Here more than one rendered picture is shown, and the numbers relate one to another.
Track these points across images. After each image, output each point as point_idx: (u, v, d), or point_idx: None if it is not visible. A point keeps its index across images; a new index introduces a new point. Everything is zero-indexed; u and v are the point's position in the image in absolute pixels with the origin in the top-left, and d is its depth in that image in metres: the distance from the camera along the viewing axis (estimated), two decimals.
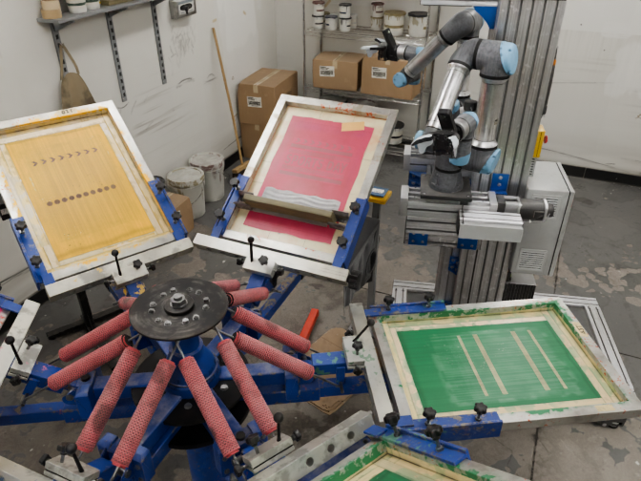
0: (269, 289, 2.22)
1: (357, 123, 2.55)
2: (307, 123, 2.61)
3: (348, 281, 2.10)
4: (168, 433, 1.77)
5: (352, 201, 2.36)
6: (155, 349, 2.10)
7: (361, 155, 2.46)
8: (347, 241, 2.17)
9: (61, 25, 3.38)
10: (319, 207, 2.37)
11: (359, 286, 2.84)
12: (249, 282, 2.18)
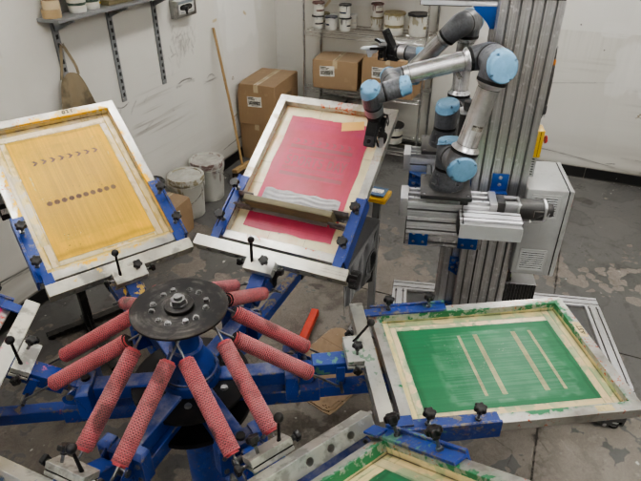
0: (269, 289, 2.22)
1: (357, 123, 2.55)
2: (307, 123, 2.61)
3: (348, 281, 2.10)
4: (168, 433, 1.77)
5: (352, 201, 2.36)
6: (155, 349, 2.10)
7: (361, 155, 2.46)
8: (347, 241, 2.17)
9: (61, 25, 3.38)
10: (319, 207, 2.37)
11: (359, 286, 2.84)
12: (249, 282, 2.18)
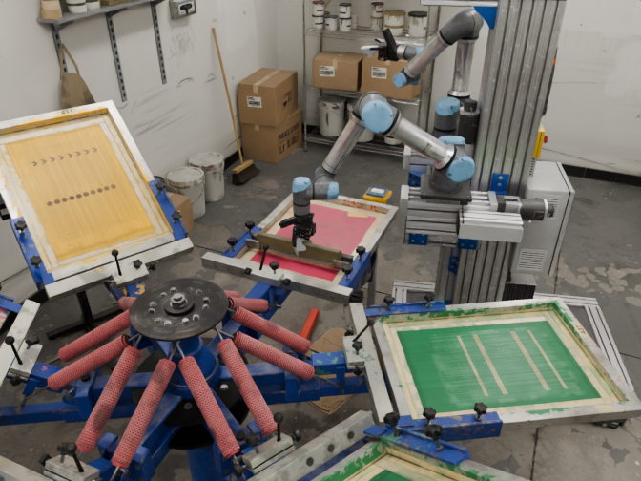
0: (270, 302, 2.25)
1: (361, 213, 2.92)
2: (318, 208, 2.97)
3: (352, 296, 2.19)
4: (168, 433, 1.77)
5: (355, 257, 2.57)
6: (155, 349, 2.10)
7: (364, 231, 2.77)
8: (352, 270, 2.33)
9: (61, 25, 3.38)
10: None
11: (359, 286, 2.84)
12: (254, 287, 2.23)
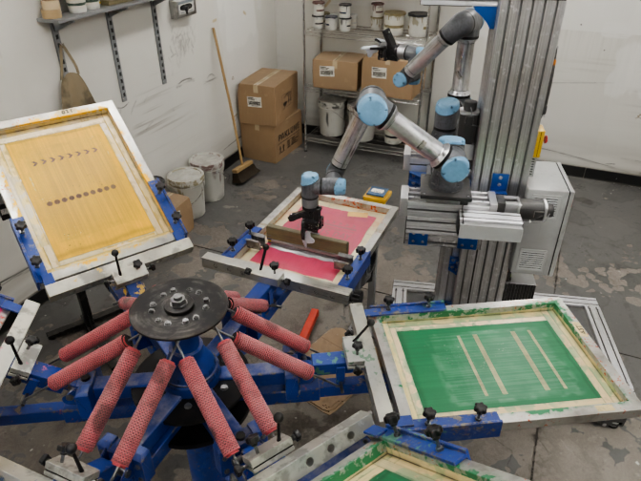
0: (270, 302, 2.25)
1: (361, 213, 2.92)
2: None
3: (352, 296, 2.19)
4: (168, 433, 1.77)
5: (355, 257, 2.57)
6: (155, 349, 2.10)
7: (364, 231, 2.77)
8: (352, 270, 2.33)
9: (61, 25, 3.38)
10: (323, 257, 2.56)
11: (359, 286, 2.84)
12: (254, 287, 2.23)
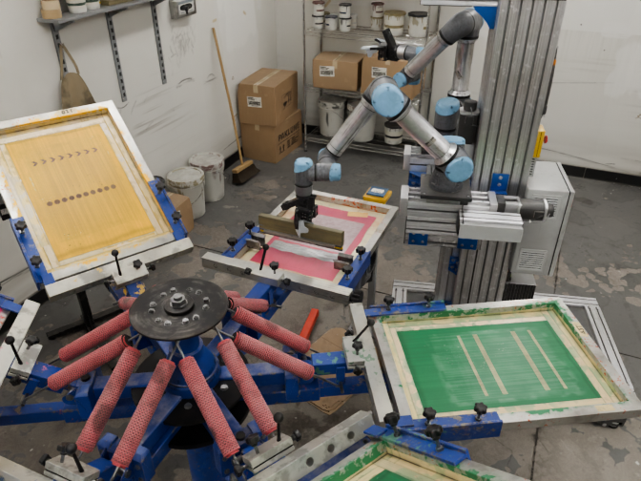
0: (270, 302, 2.25)
1: (361, 213, 2.92)
2: (318, 208, 2.97)
3: (352, 296, 2.19)
4: (168, 433, 1.77)
5: (355, 257, 2.57)
6: (155, 349, 2.10)
7: (364, 231, 2.77)
8: (352, 270, 2.33)
9: (61, 25, 3.38)
10: (323, 256, 2.56)
11: (359, 286, 2.84)
12: (254, 287, 2.23)
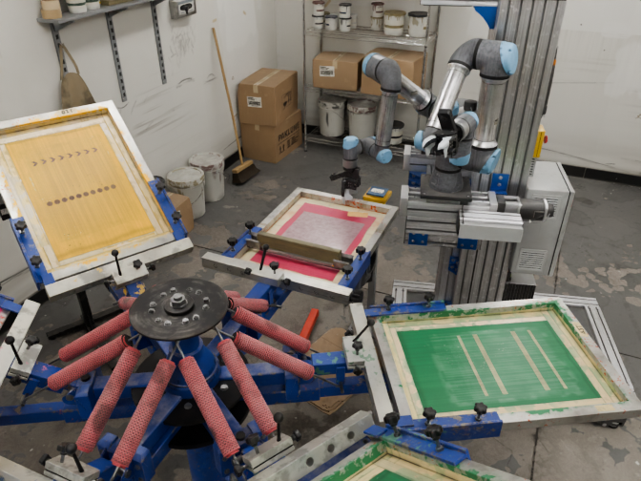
0: (270, 302, 2.25)
1: (361, 213, 2.92)
2: (318, 208, 2.97)
3: (352, 296, 2.19)
4: (168, 433, 1.77)
5: (355, 257, 2.57)
6: (155, 349, 2.10)
7: (364, 231, 2.77)
8: (352, 270, 2.33)
9: (61, 25, 3.38)
10: None
11: (359, 286, 2.84)
12: (254, 287, 2.23)
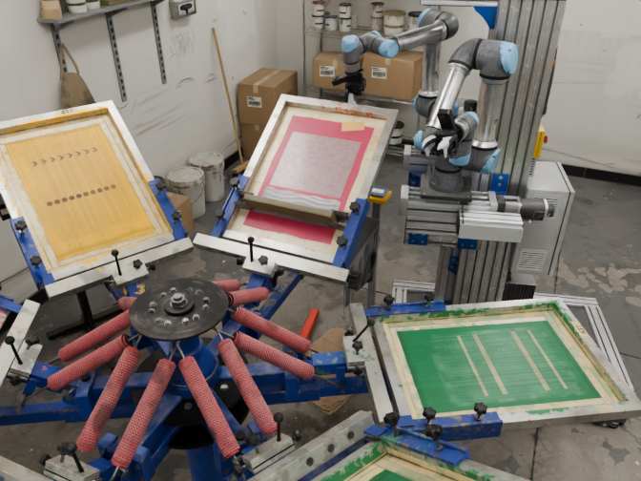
0: (269, 289, 2.22)
1: (357, 123, 2.55)
2: (307, 123, 2.61)
3: (348, 281, 2.10)
4: (168, 433, 1.77)
5: (352, 201, 2.36)
6: (155, 349, 2.10)
7: (361, 155, 2.46)
8: (347, 241, 2.17)
9: (61, 25, 3.38)
10: (319, 207, 2.37)
11: (359, 286, 2.84)
12: (249, 282, 2.18)
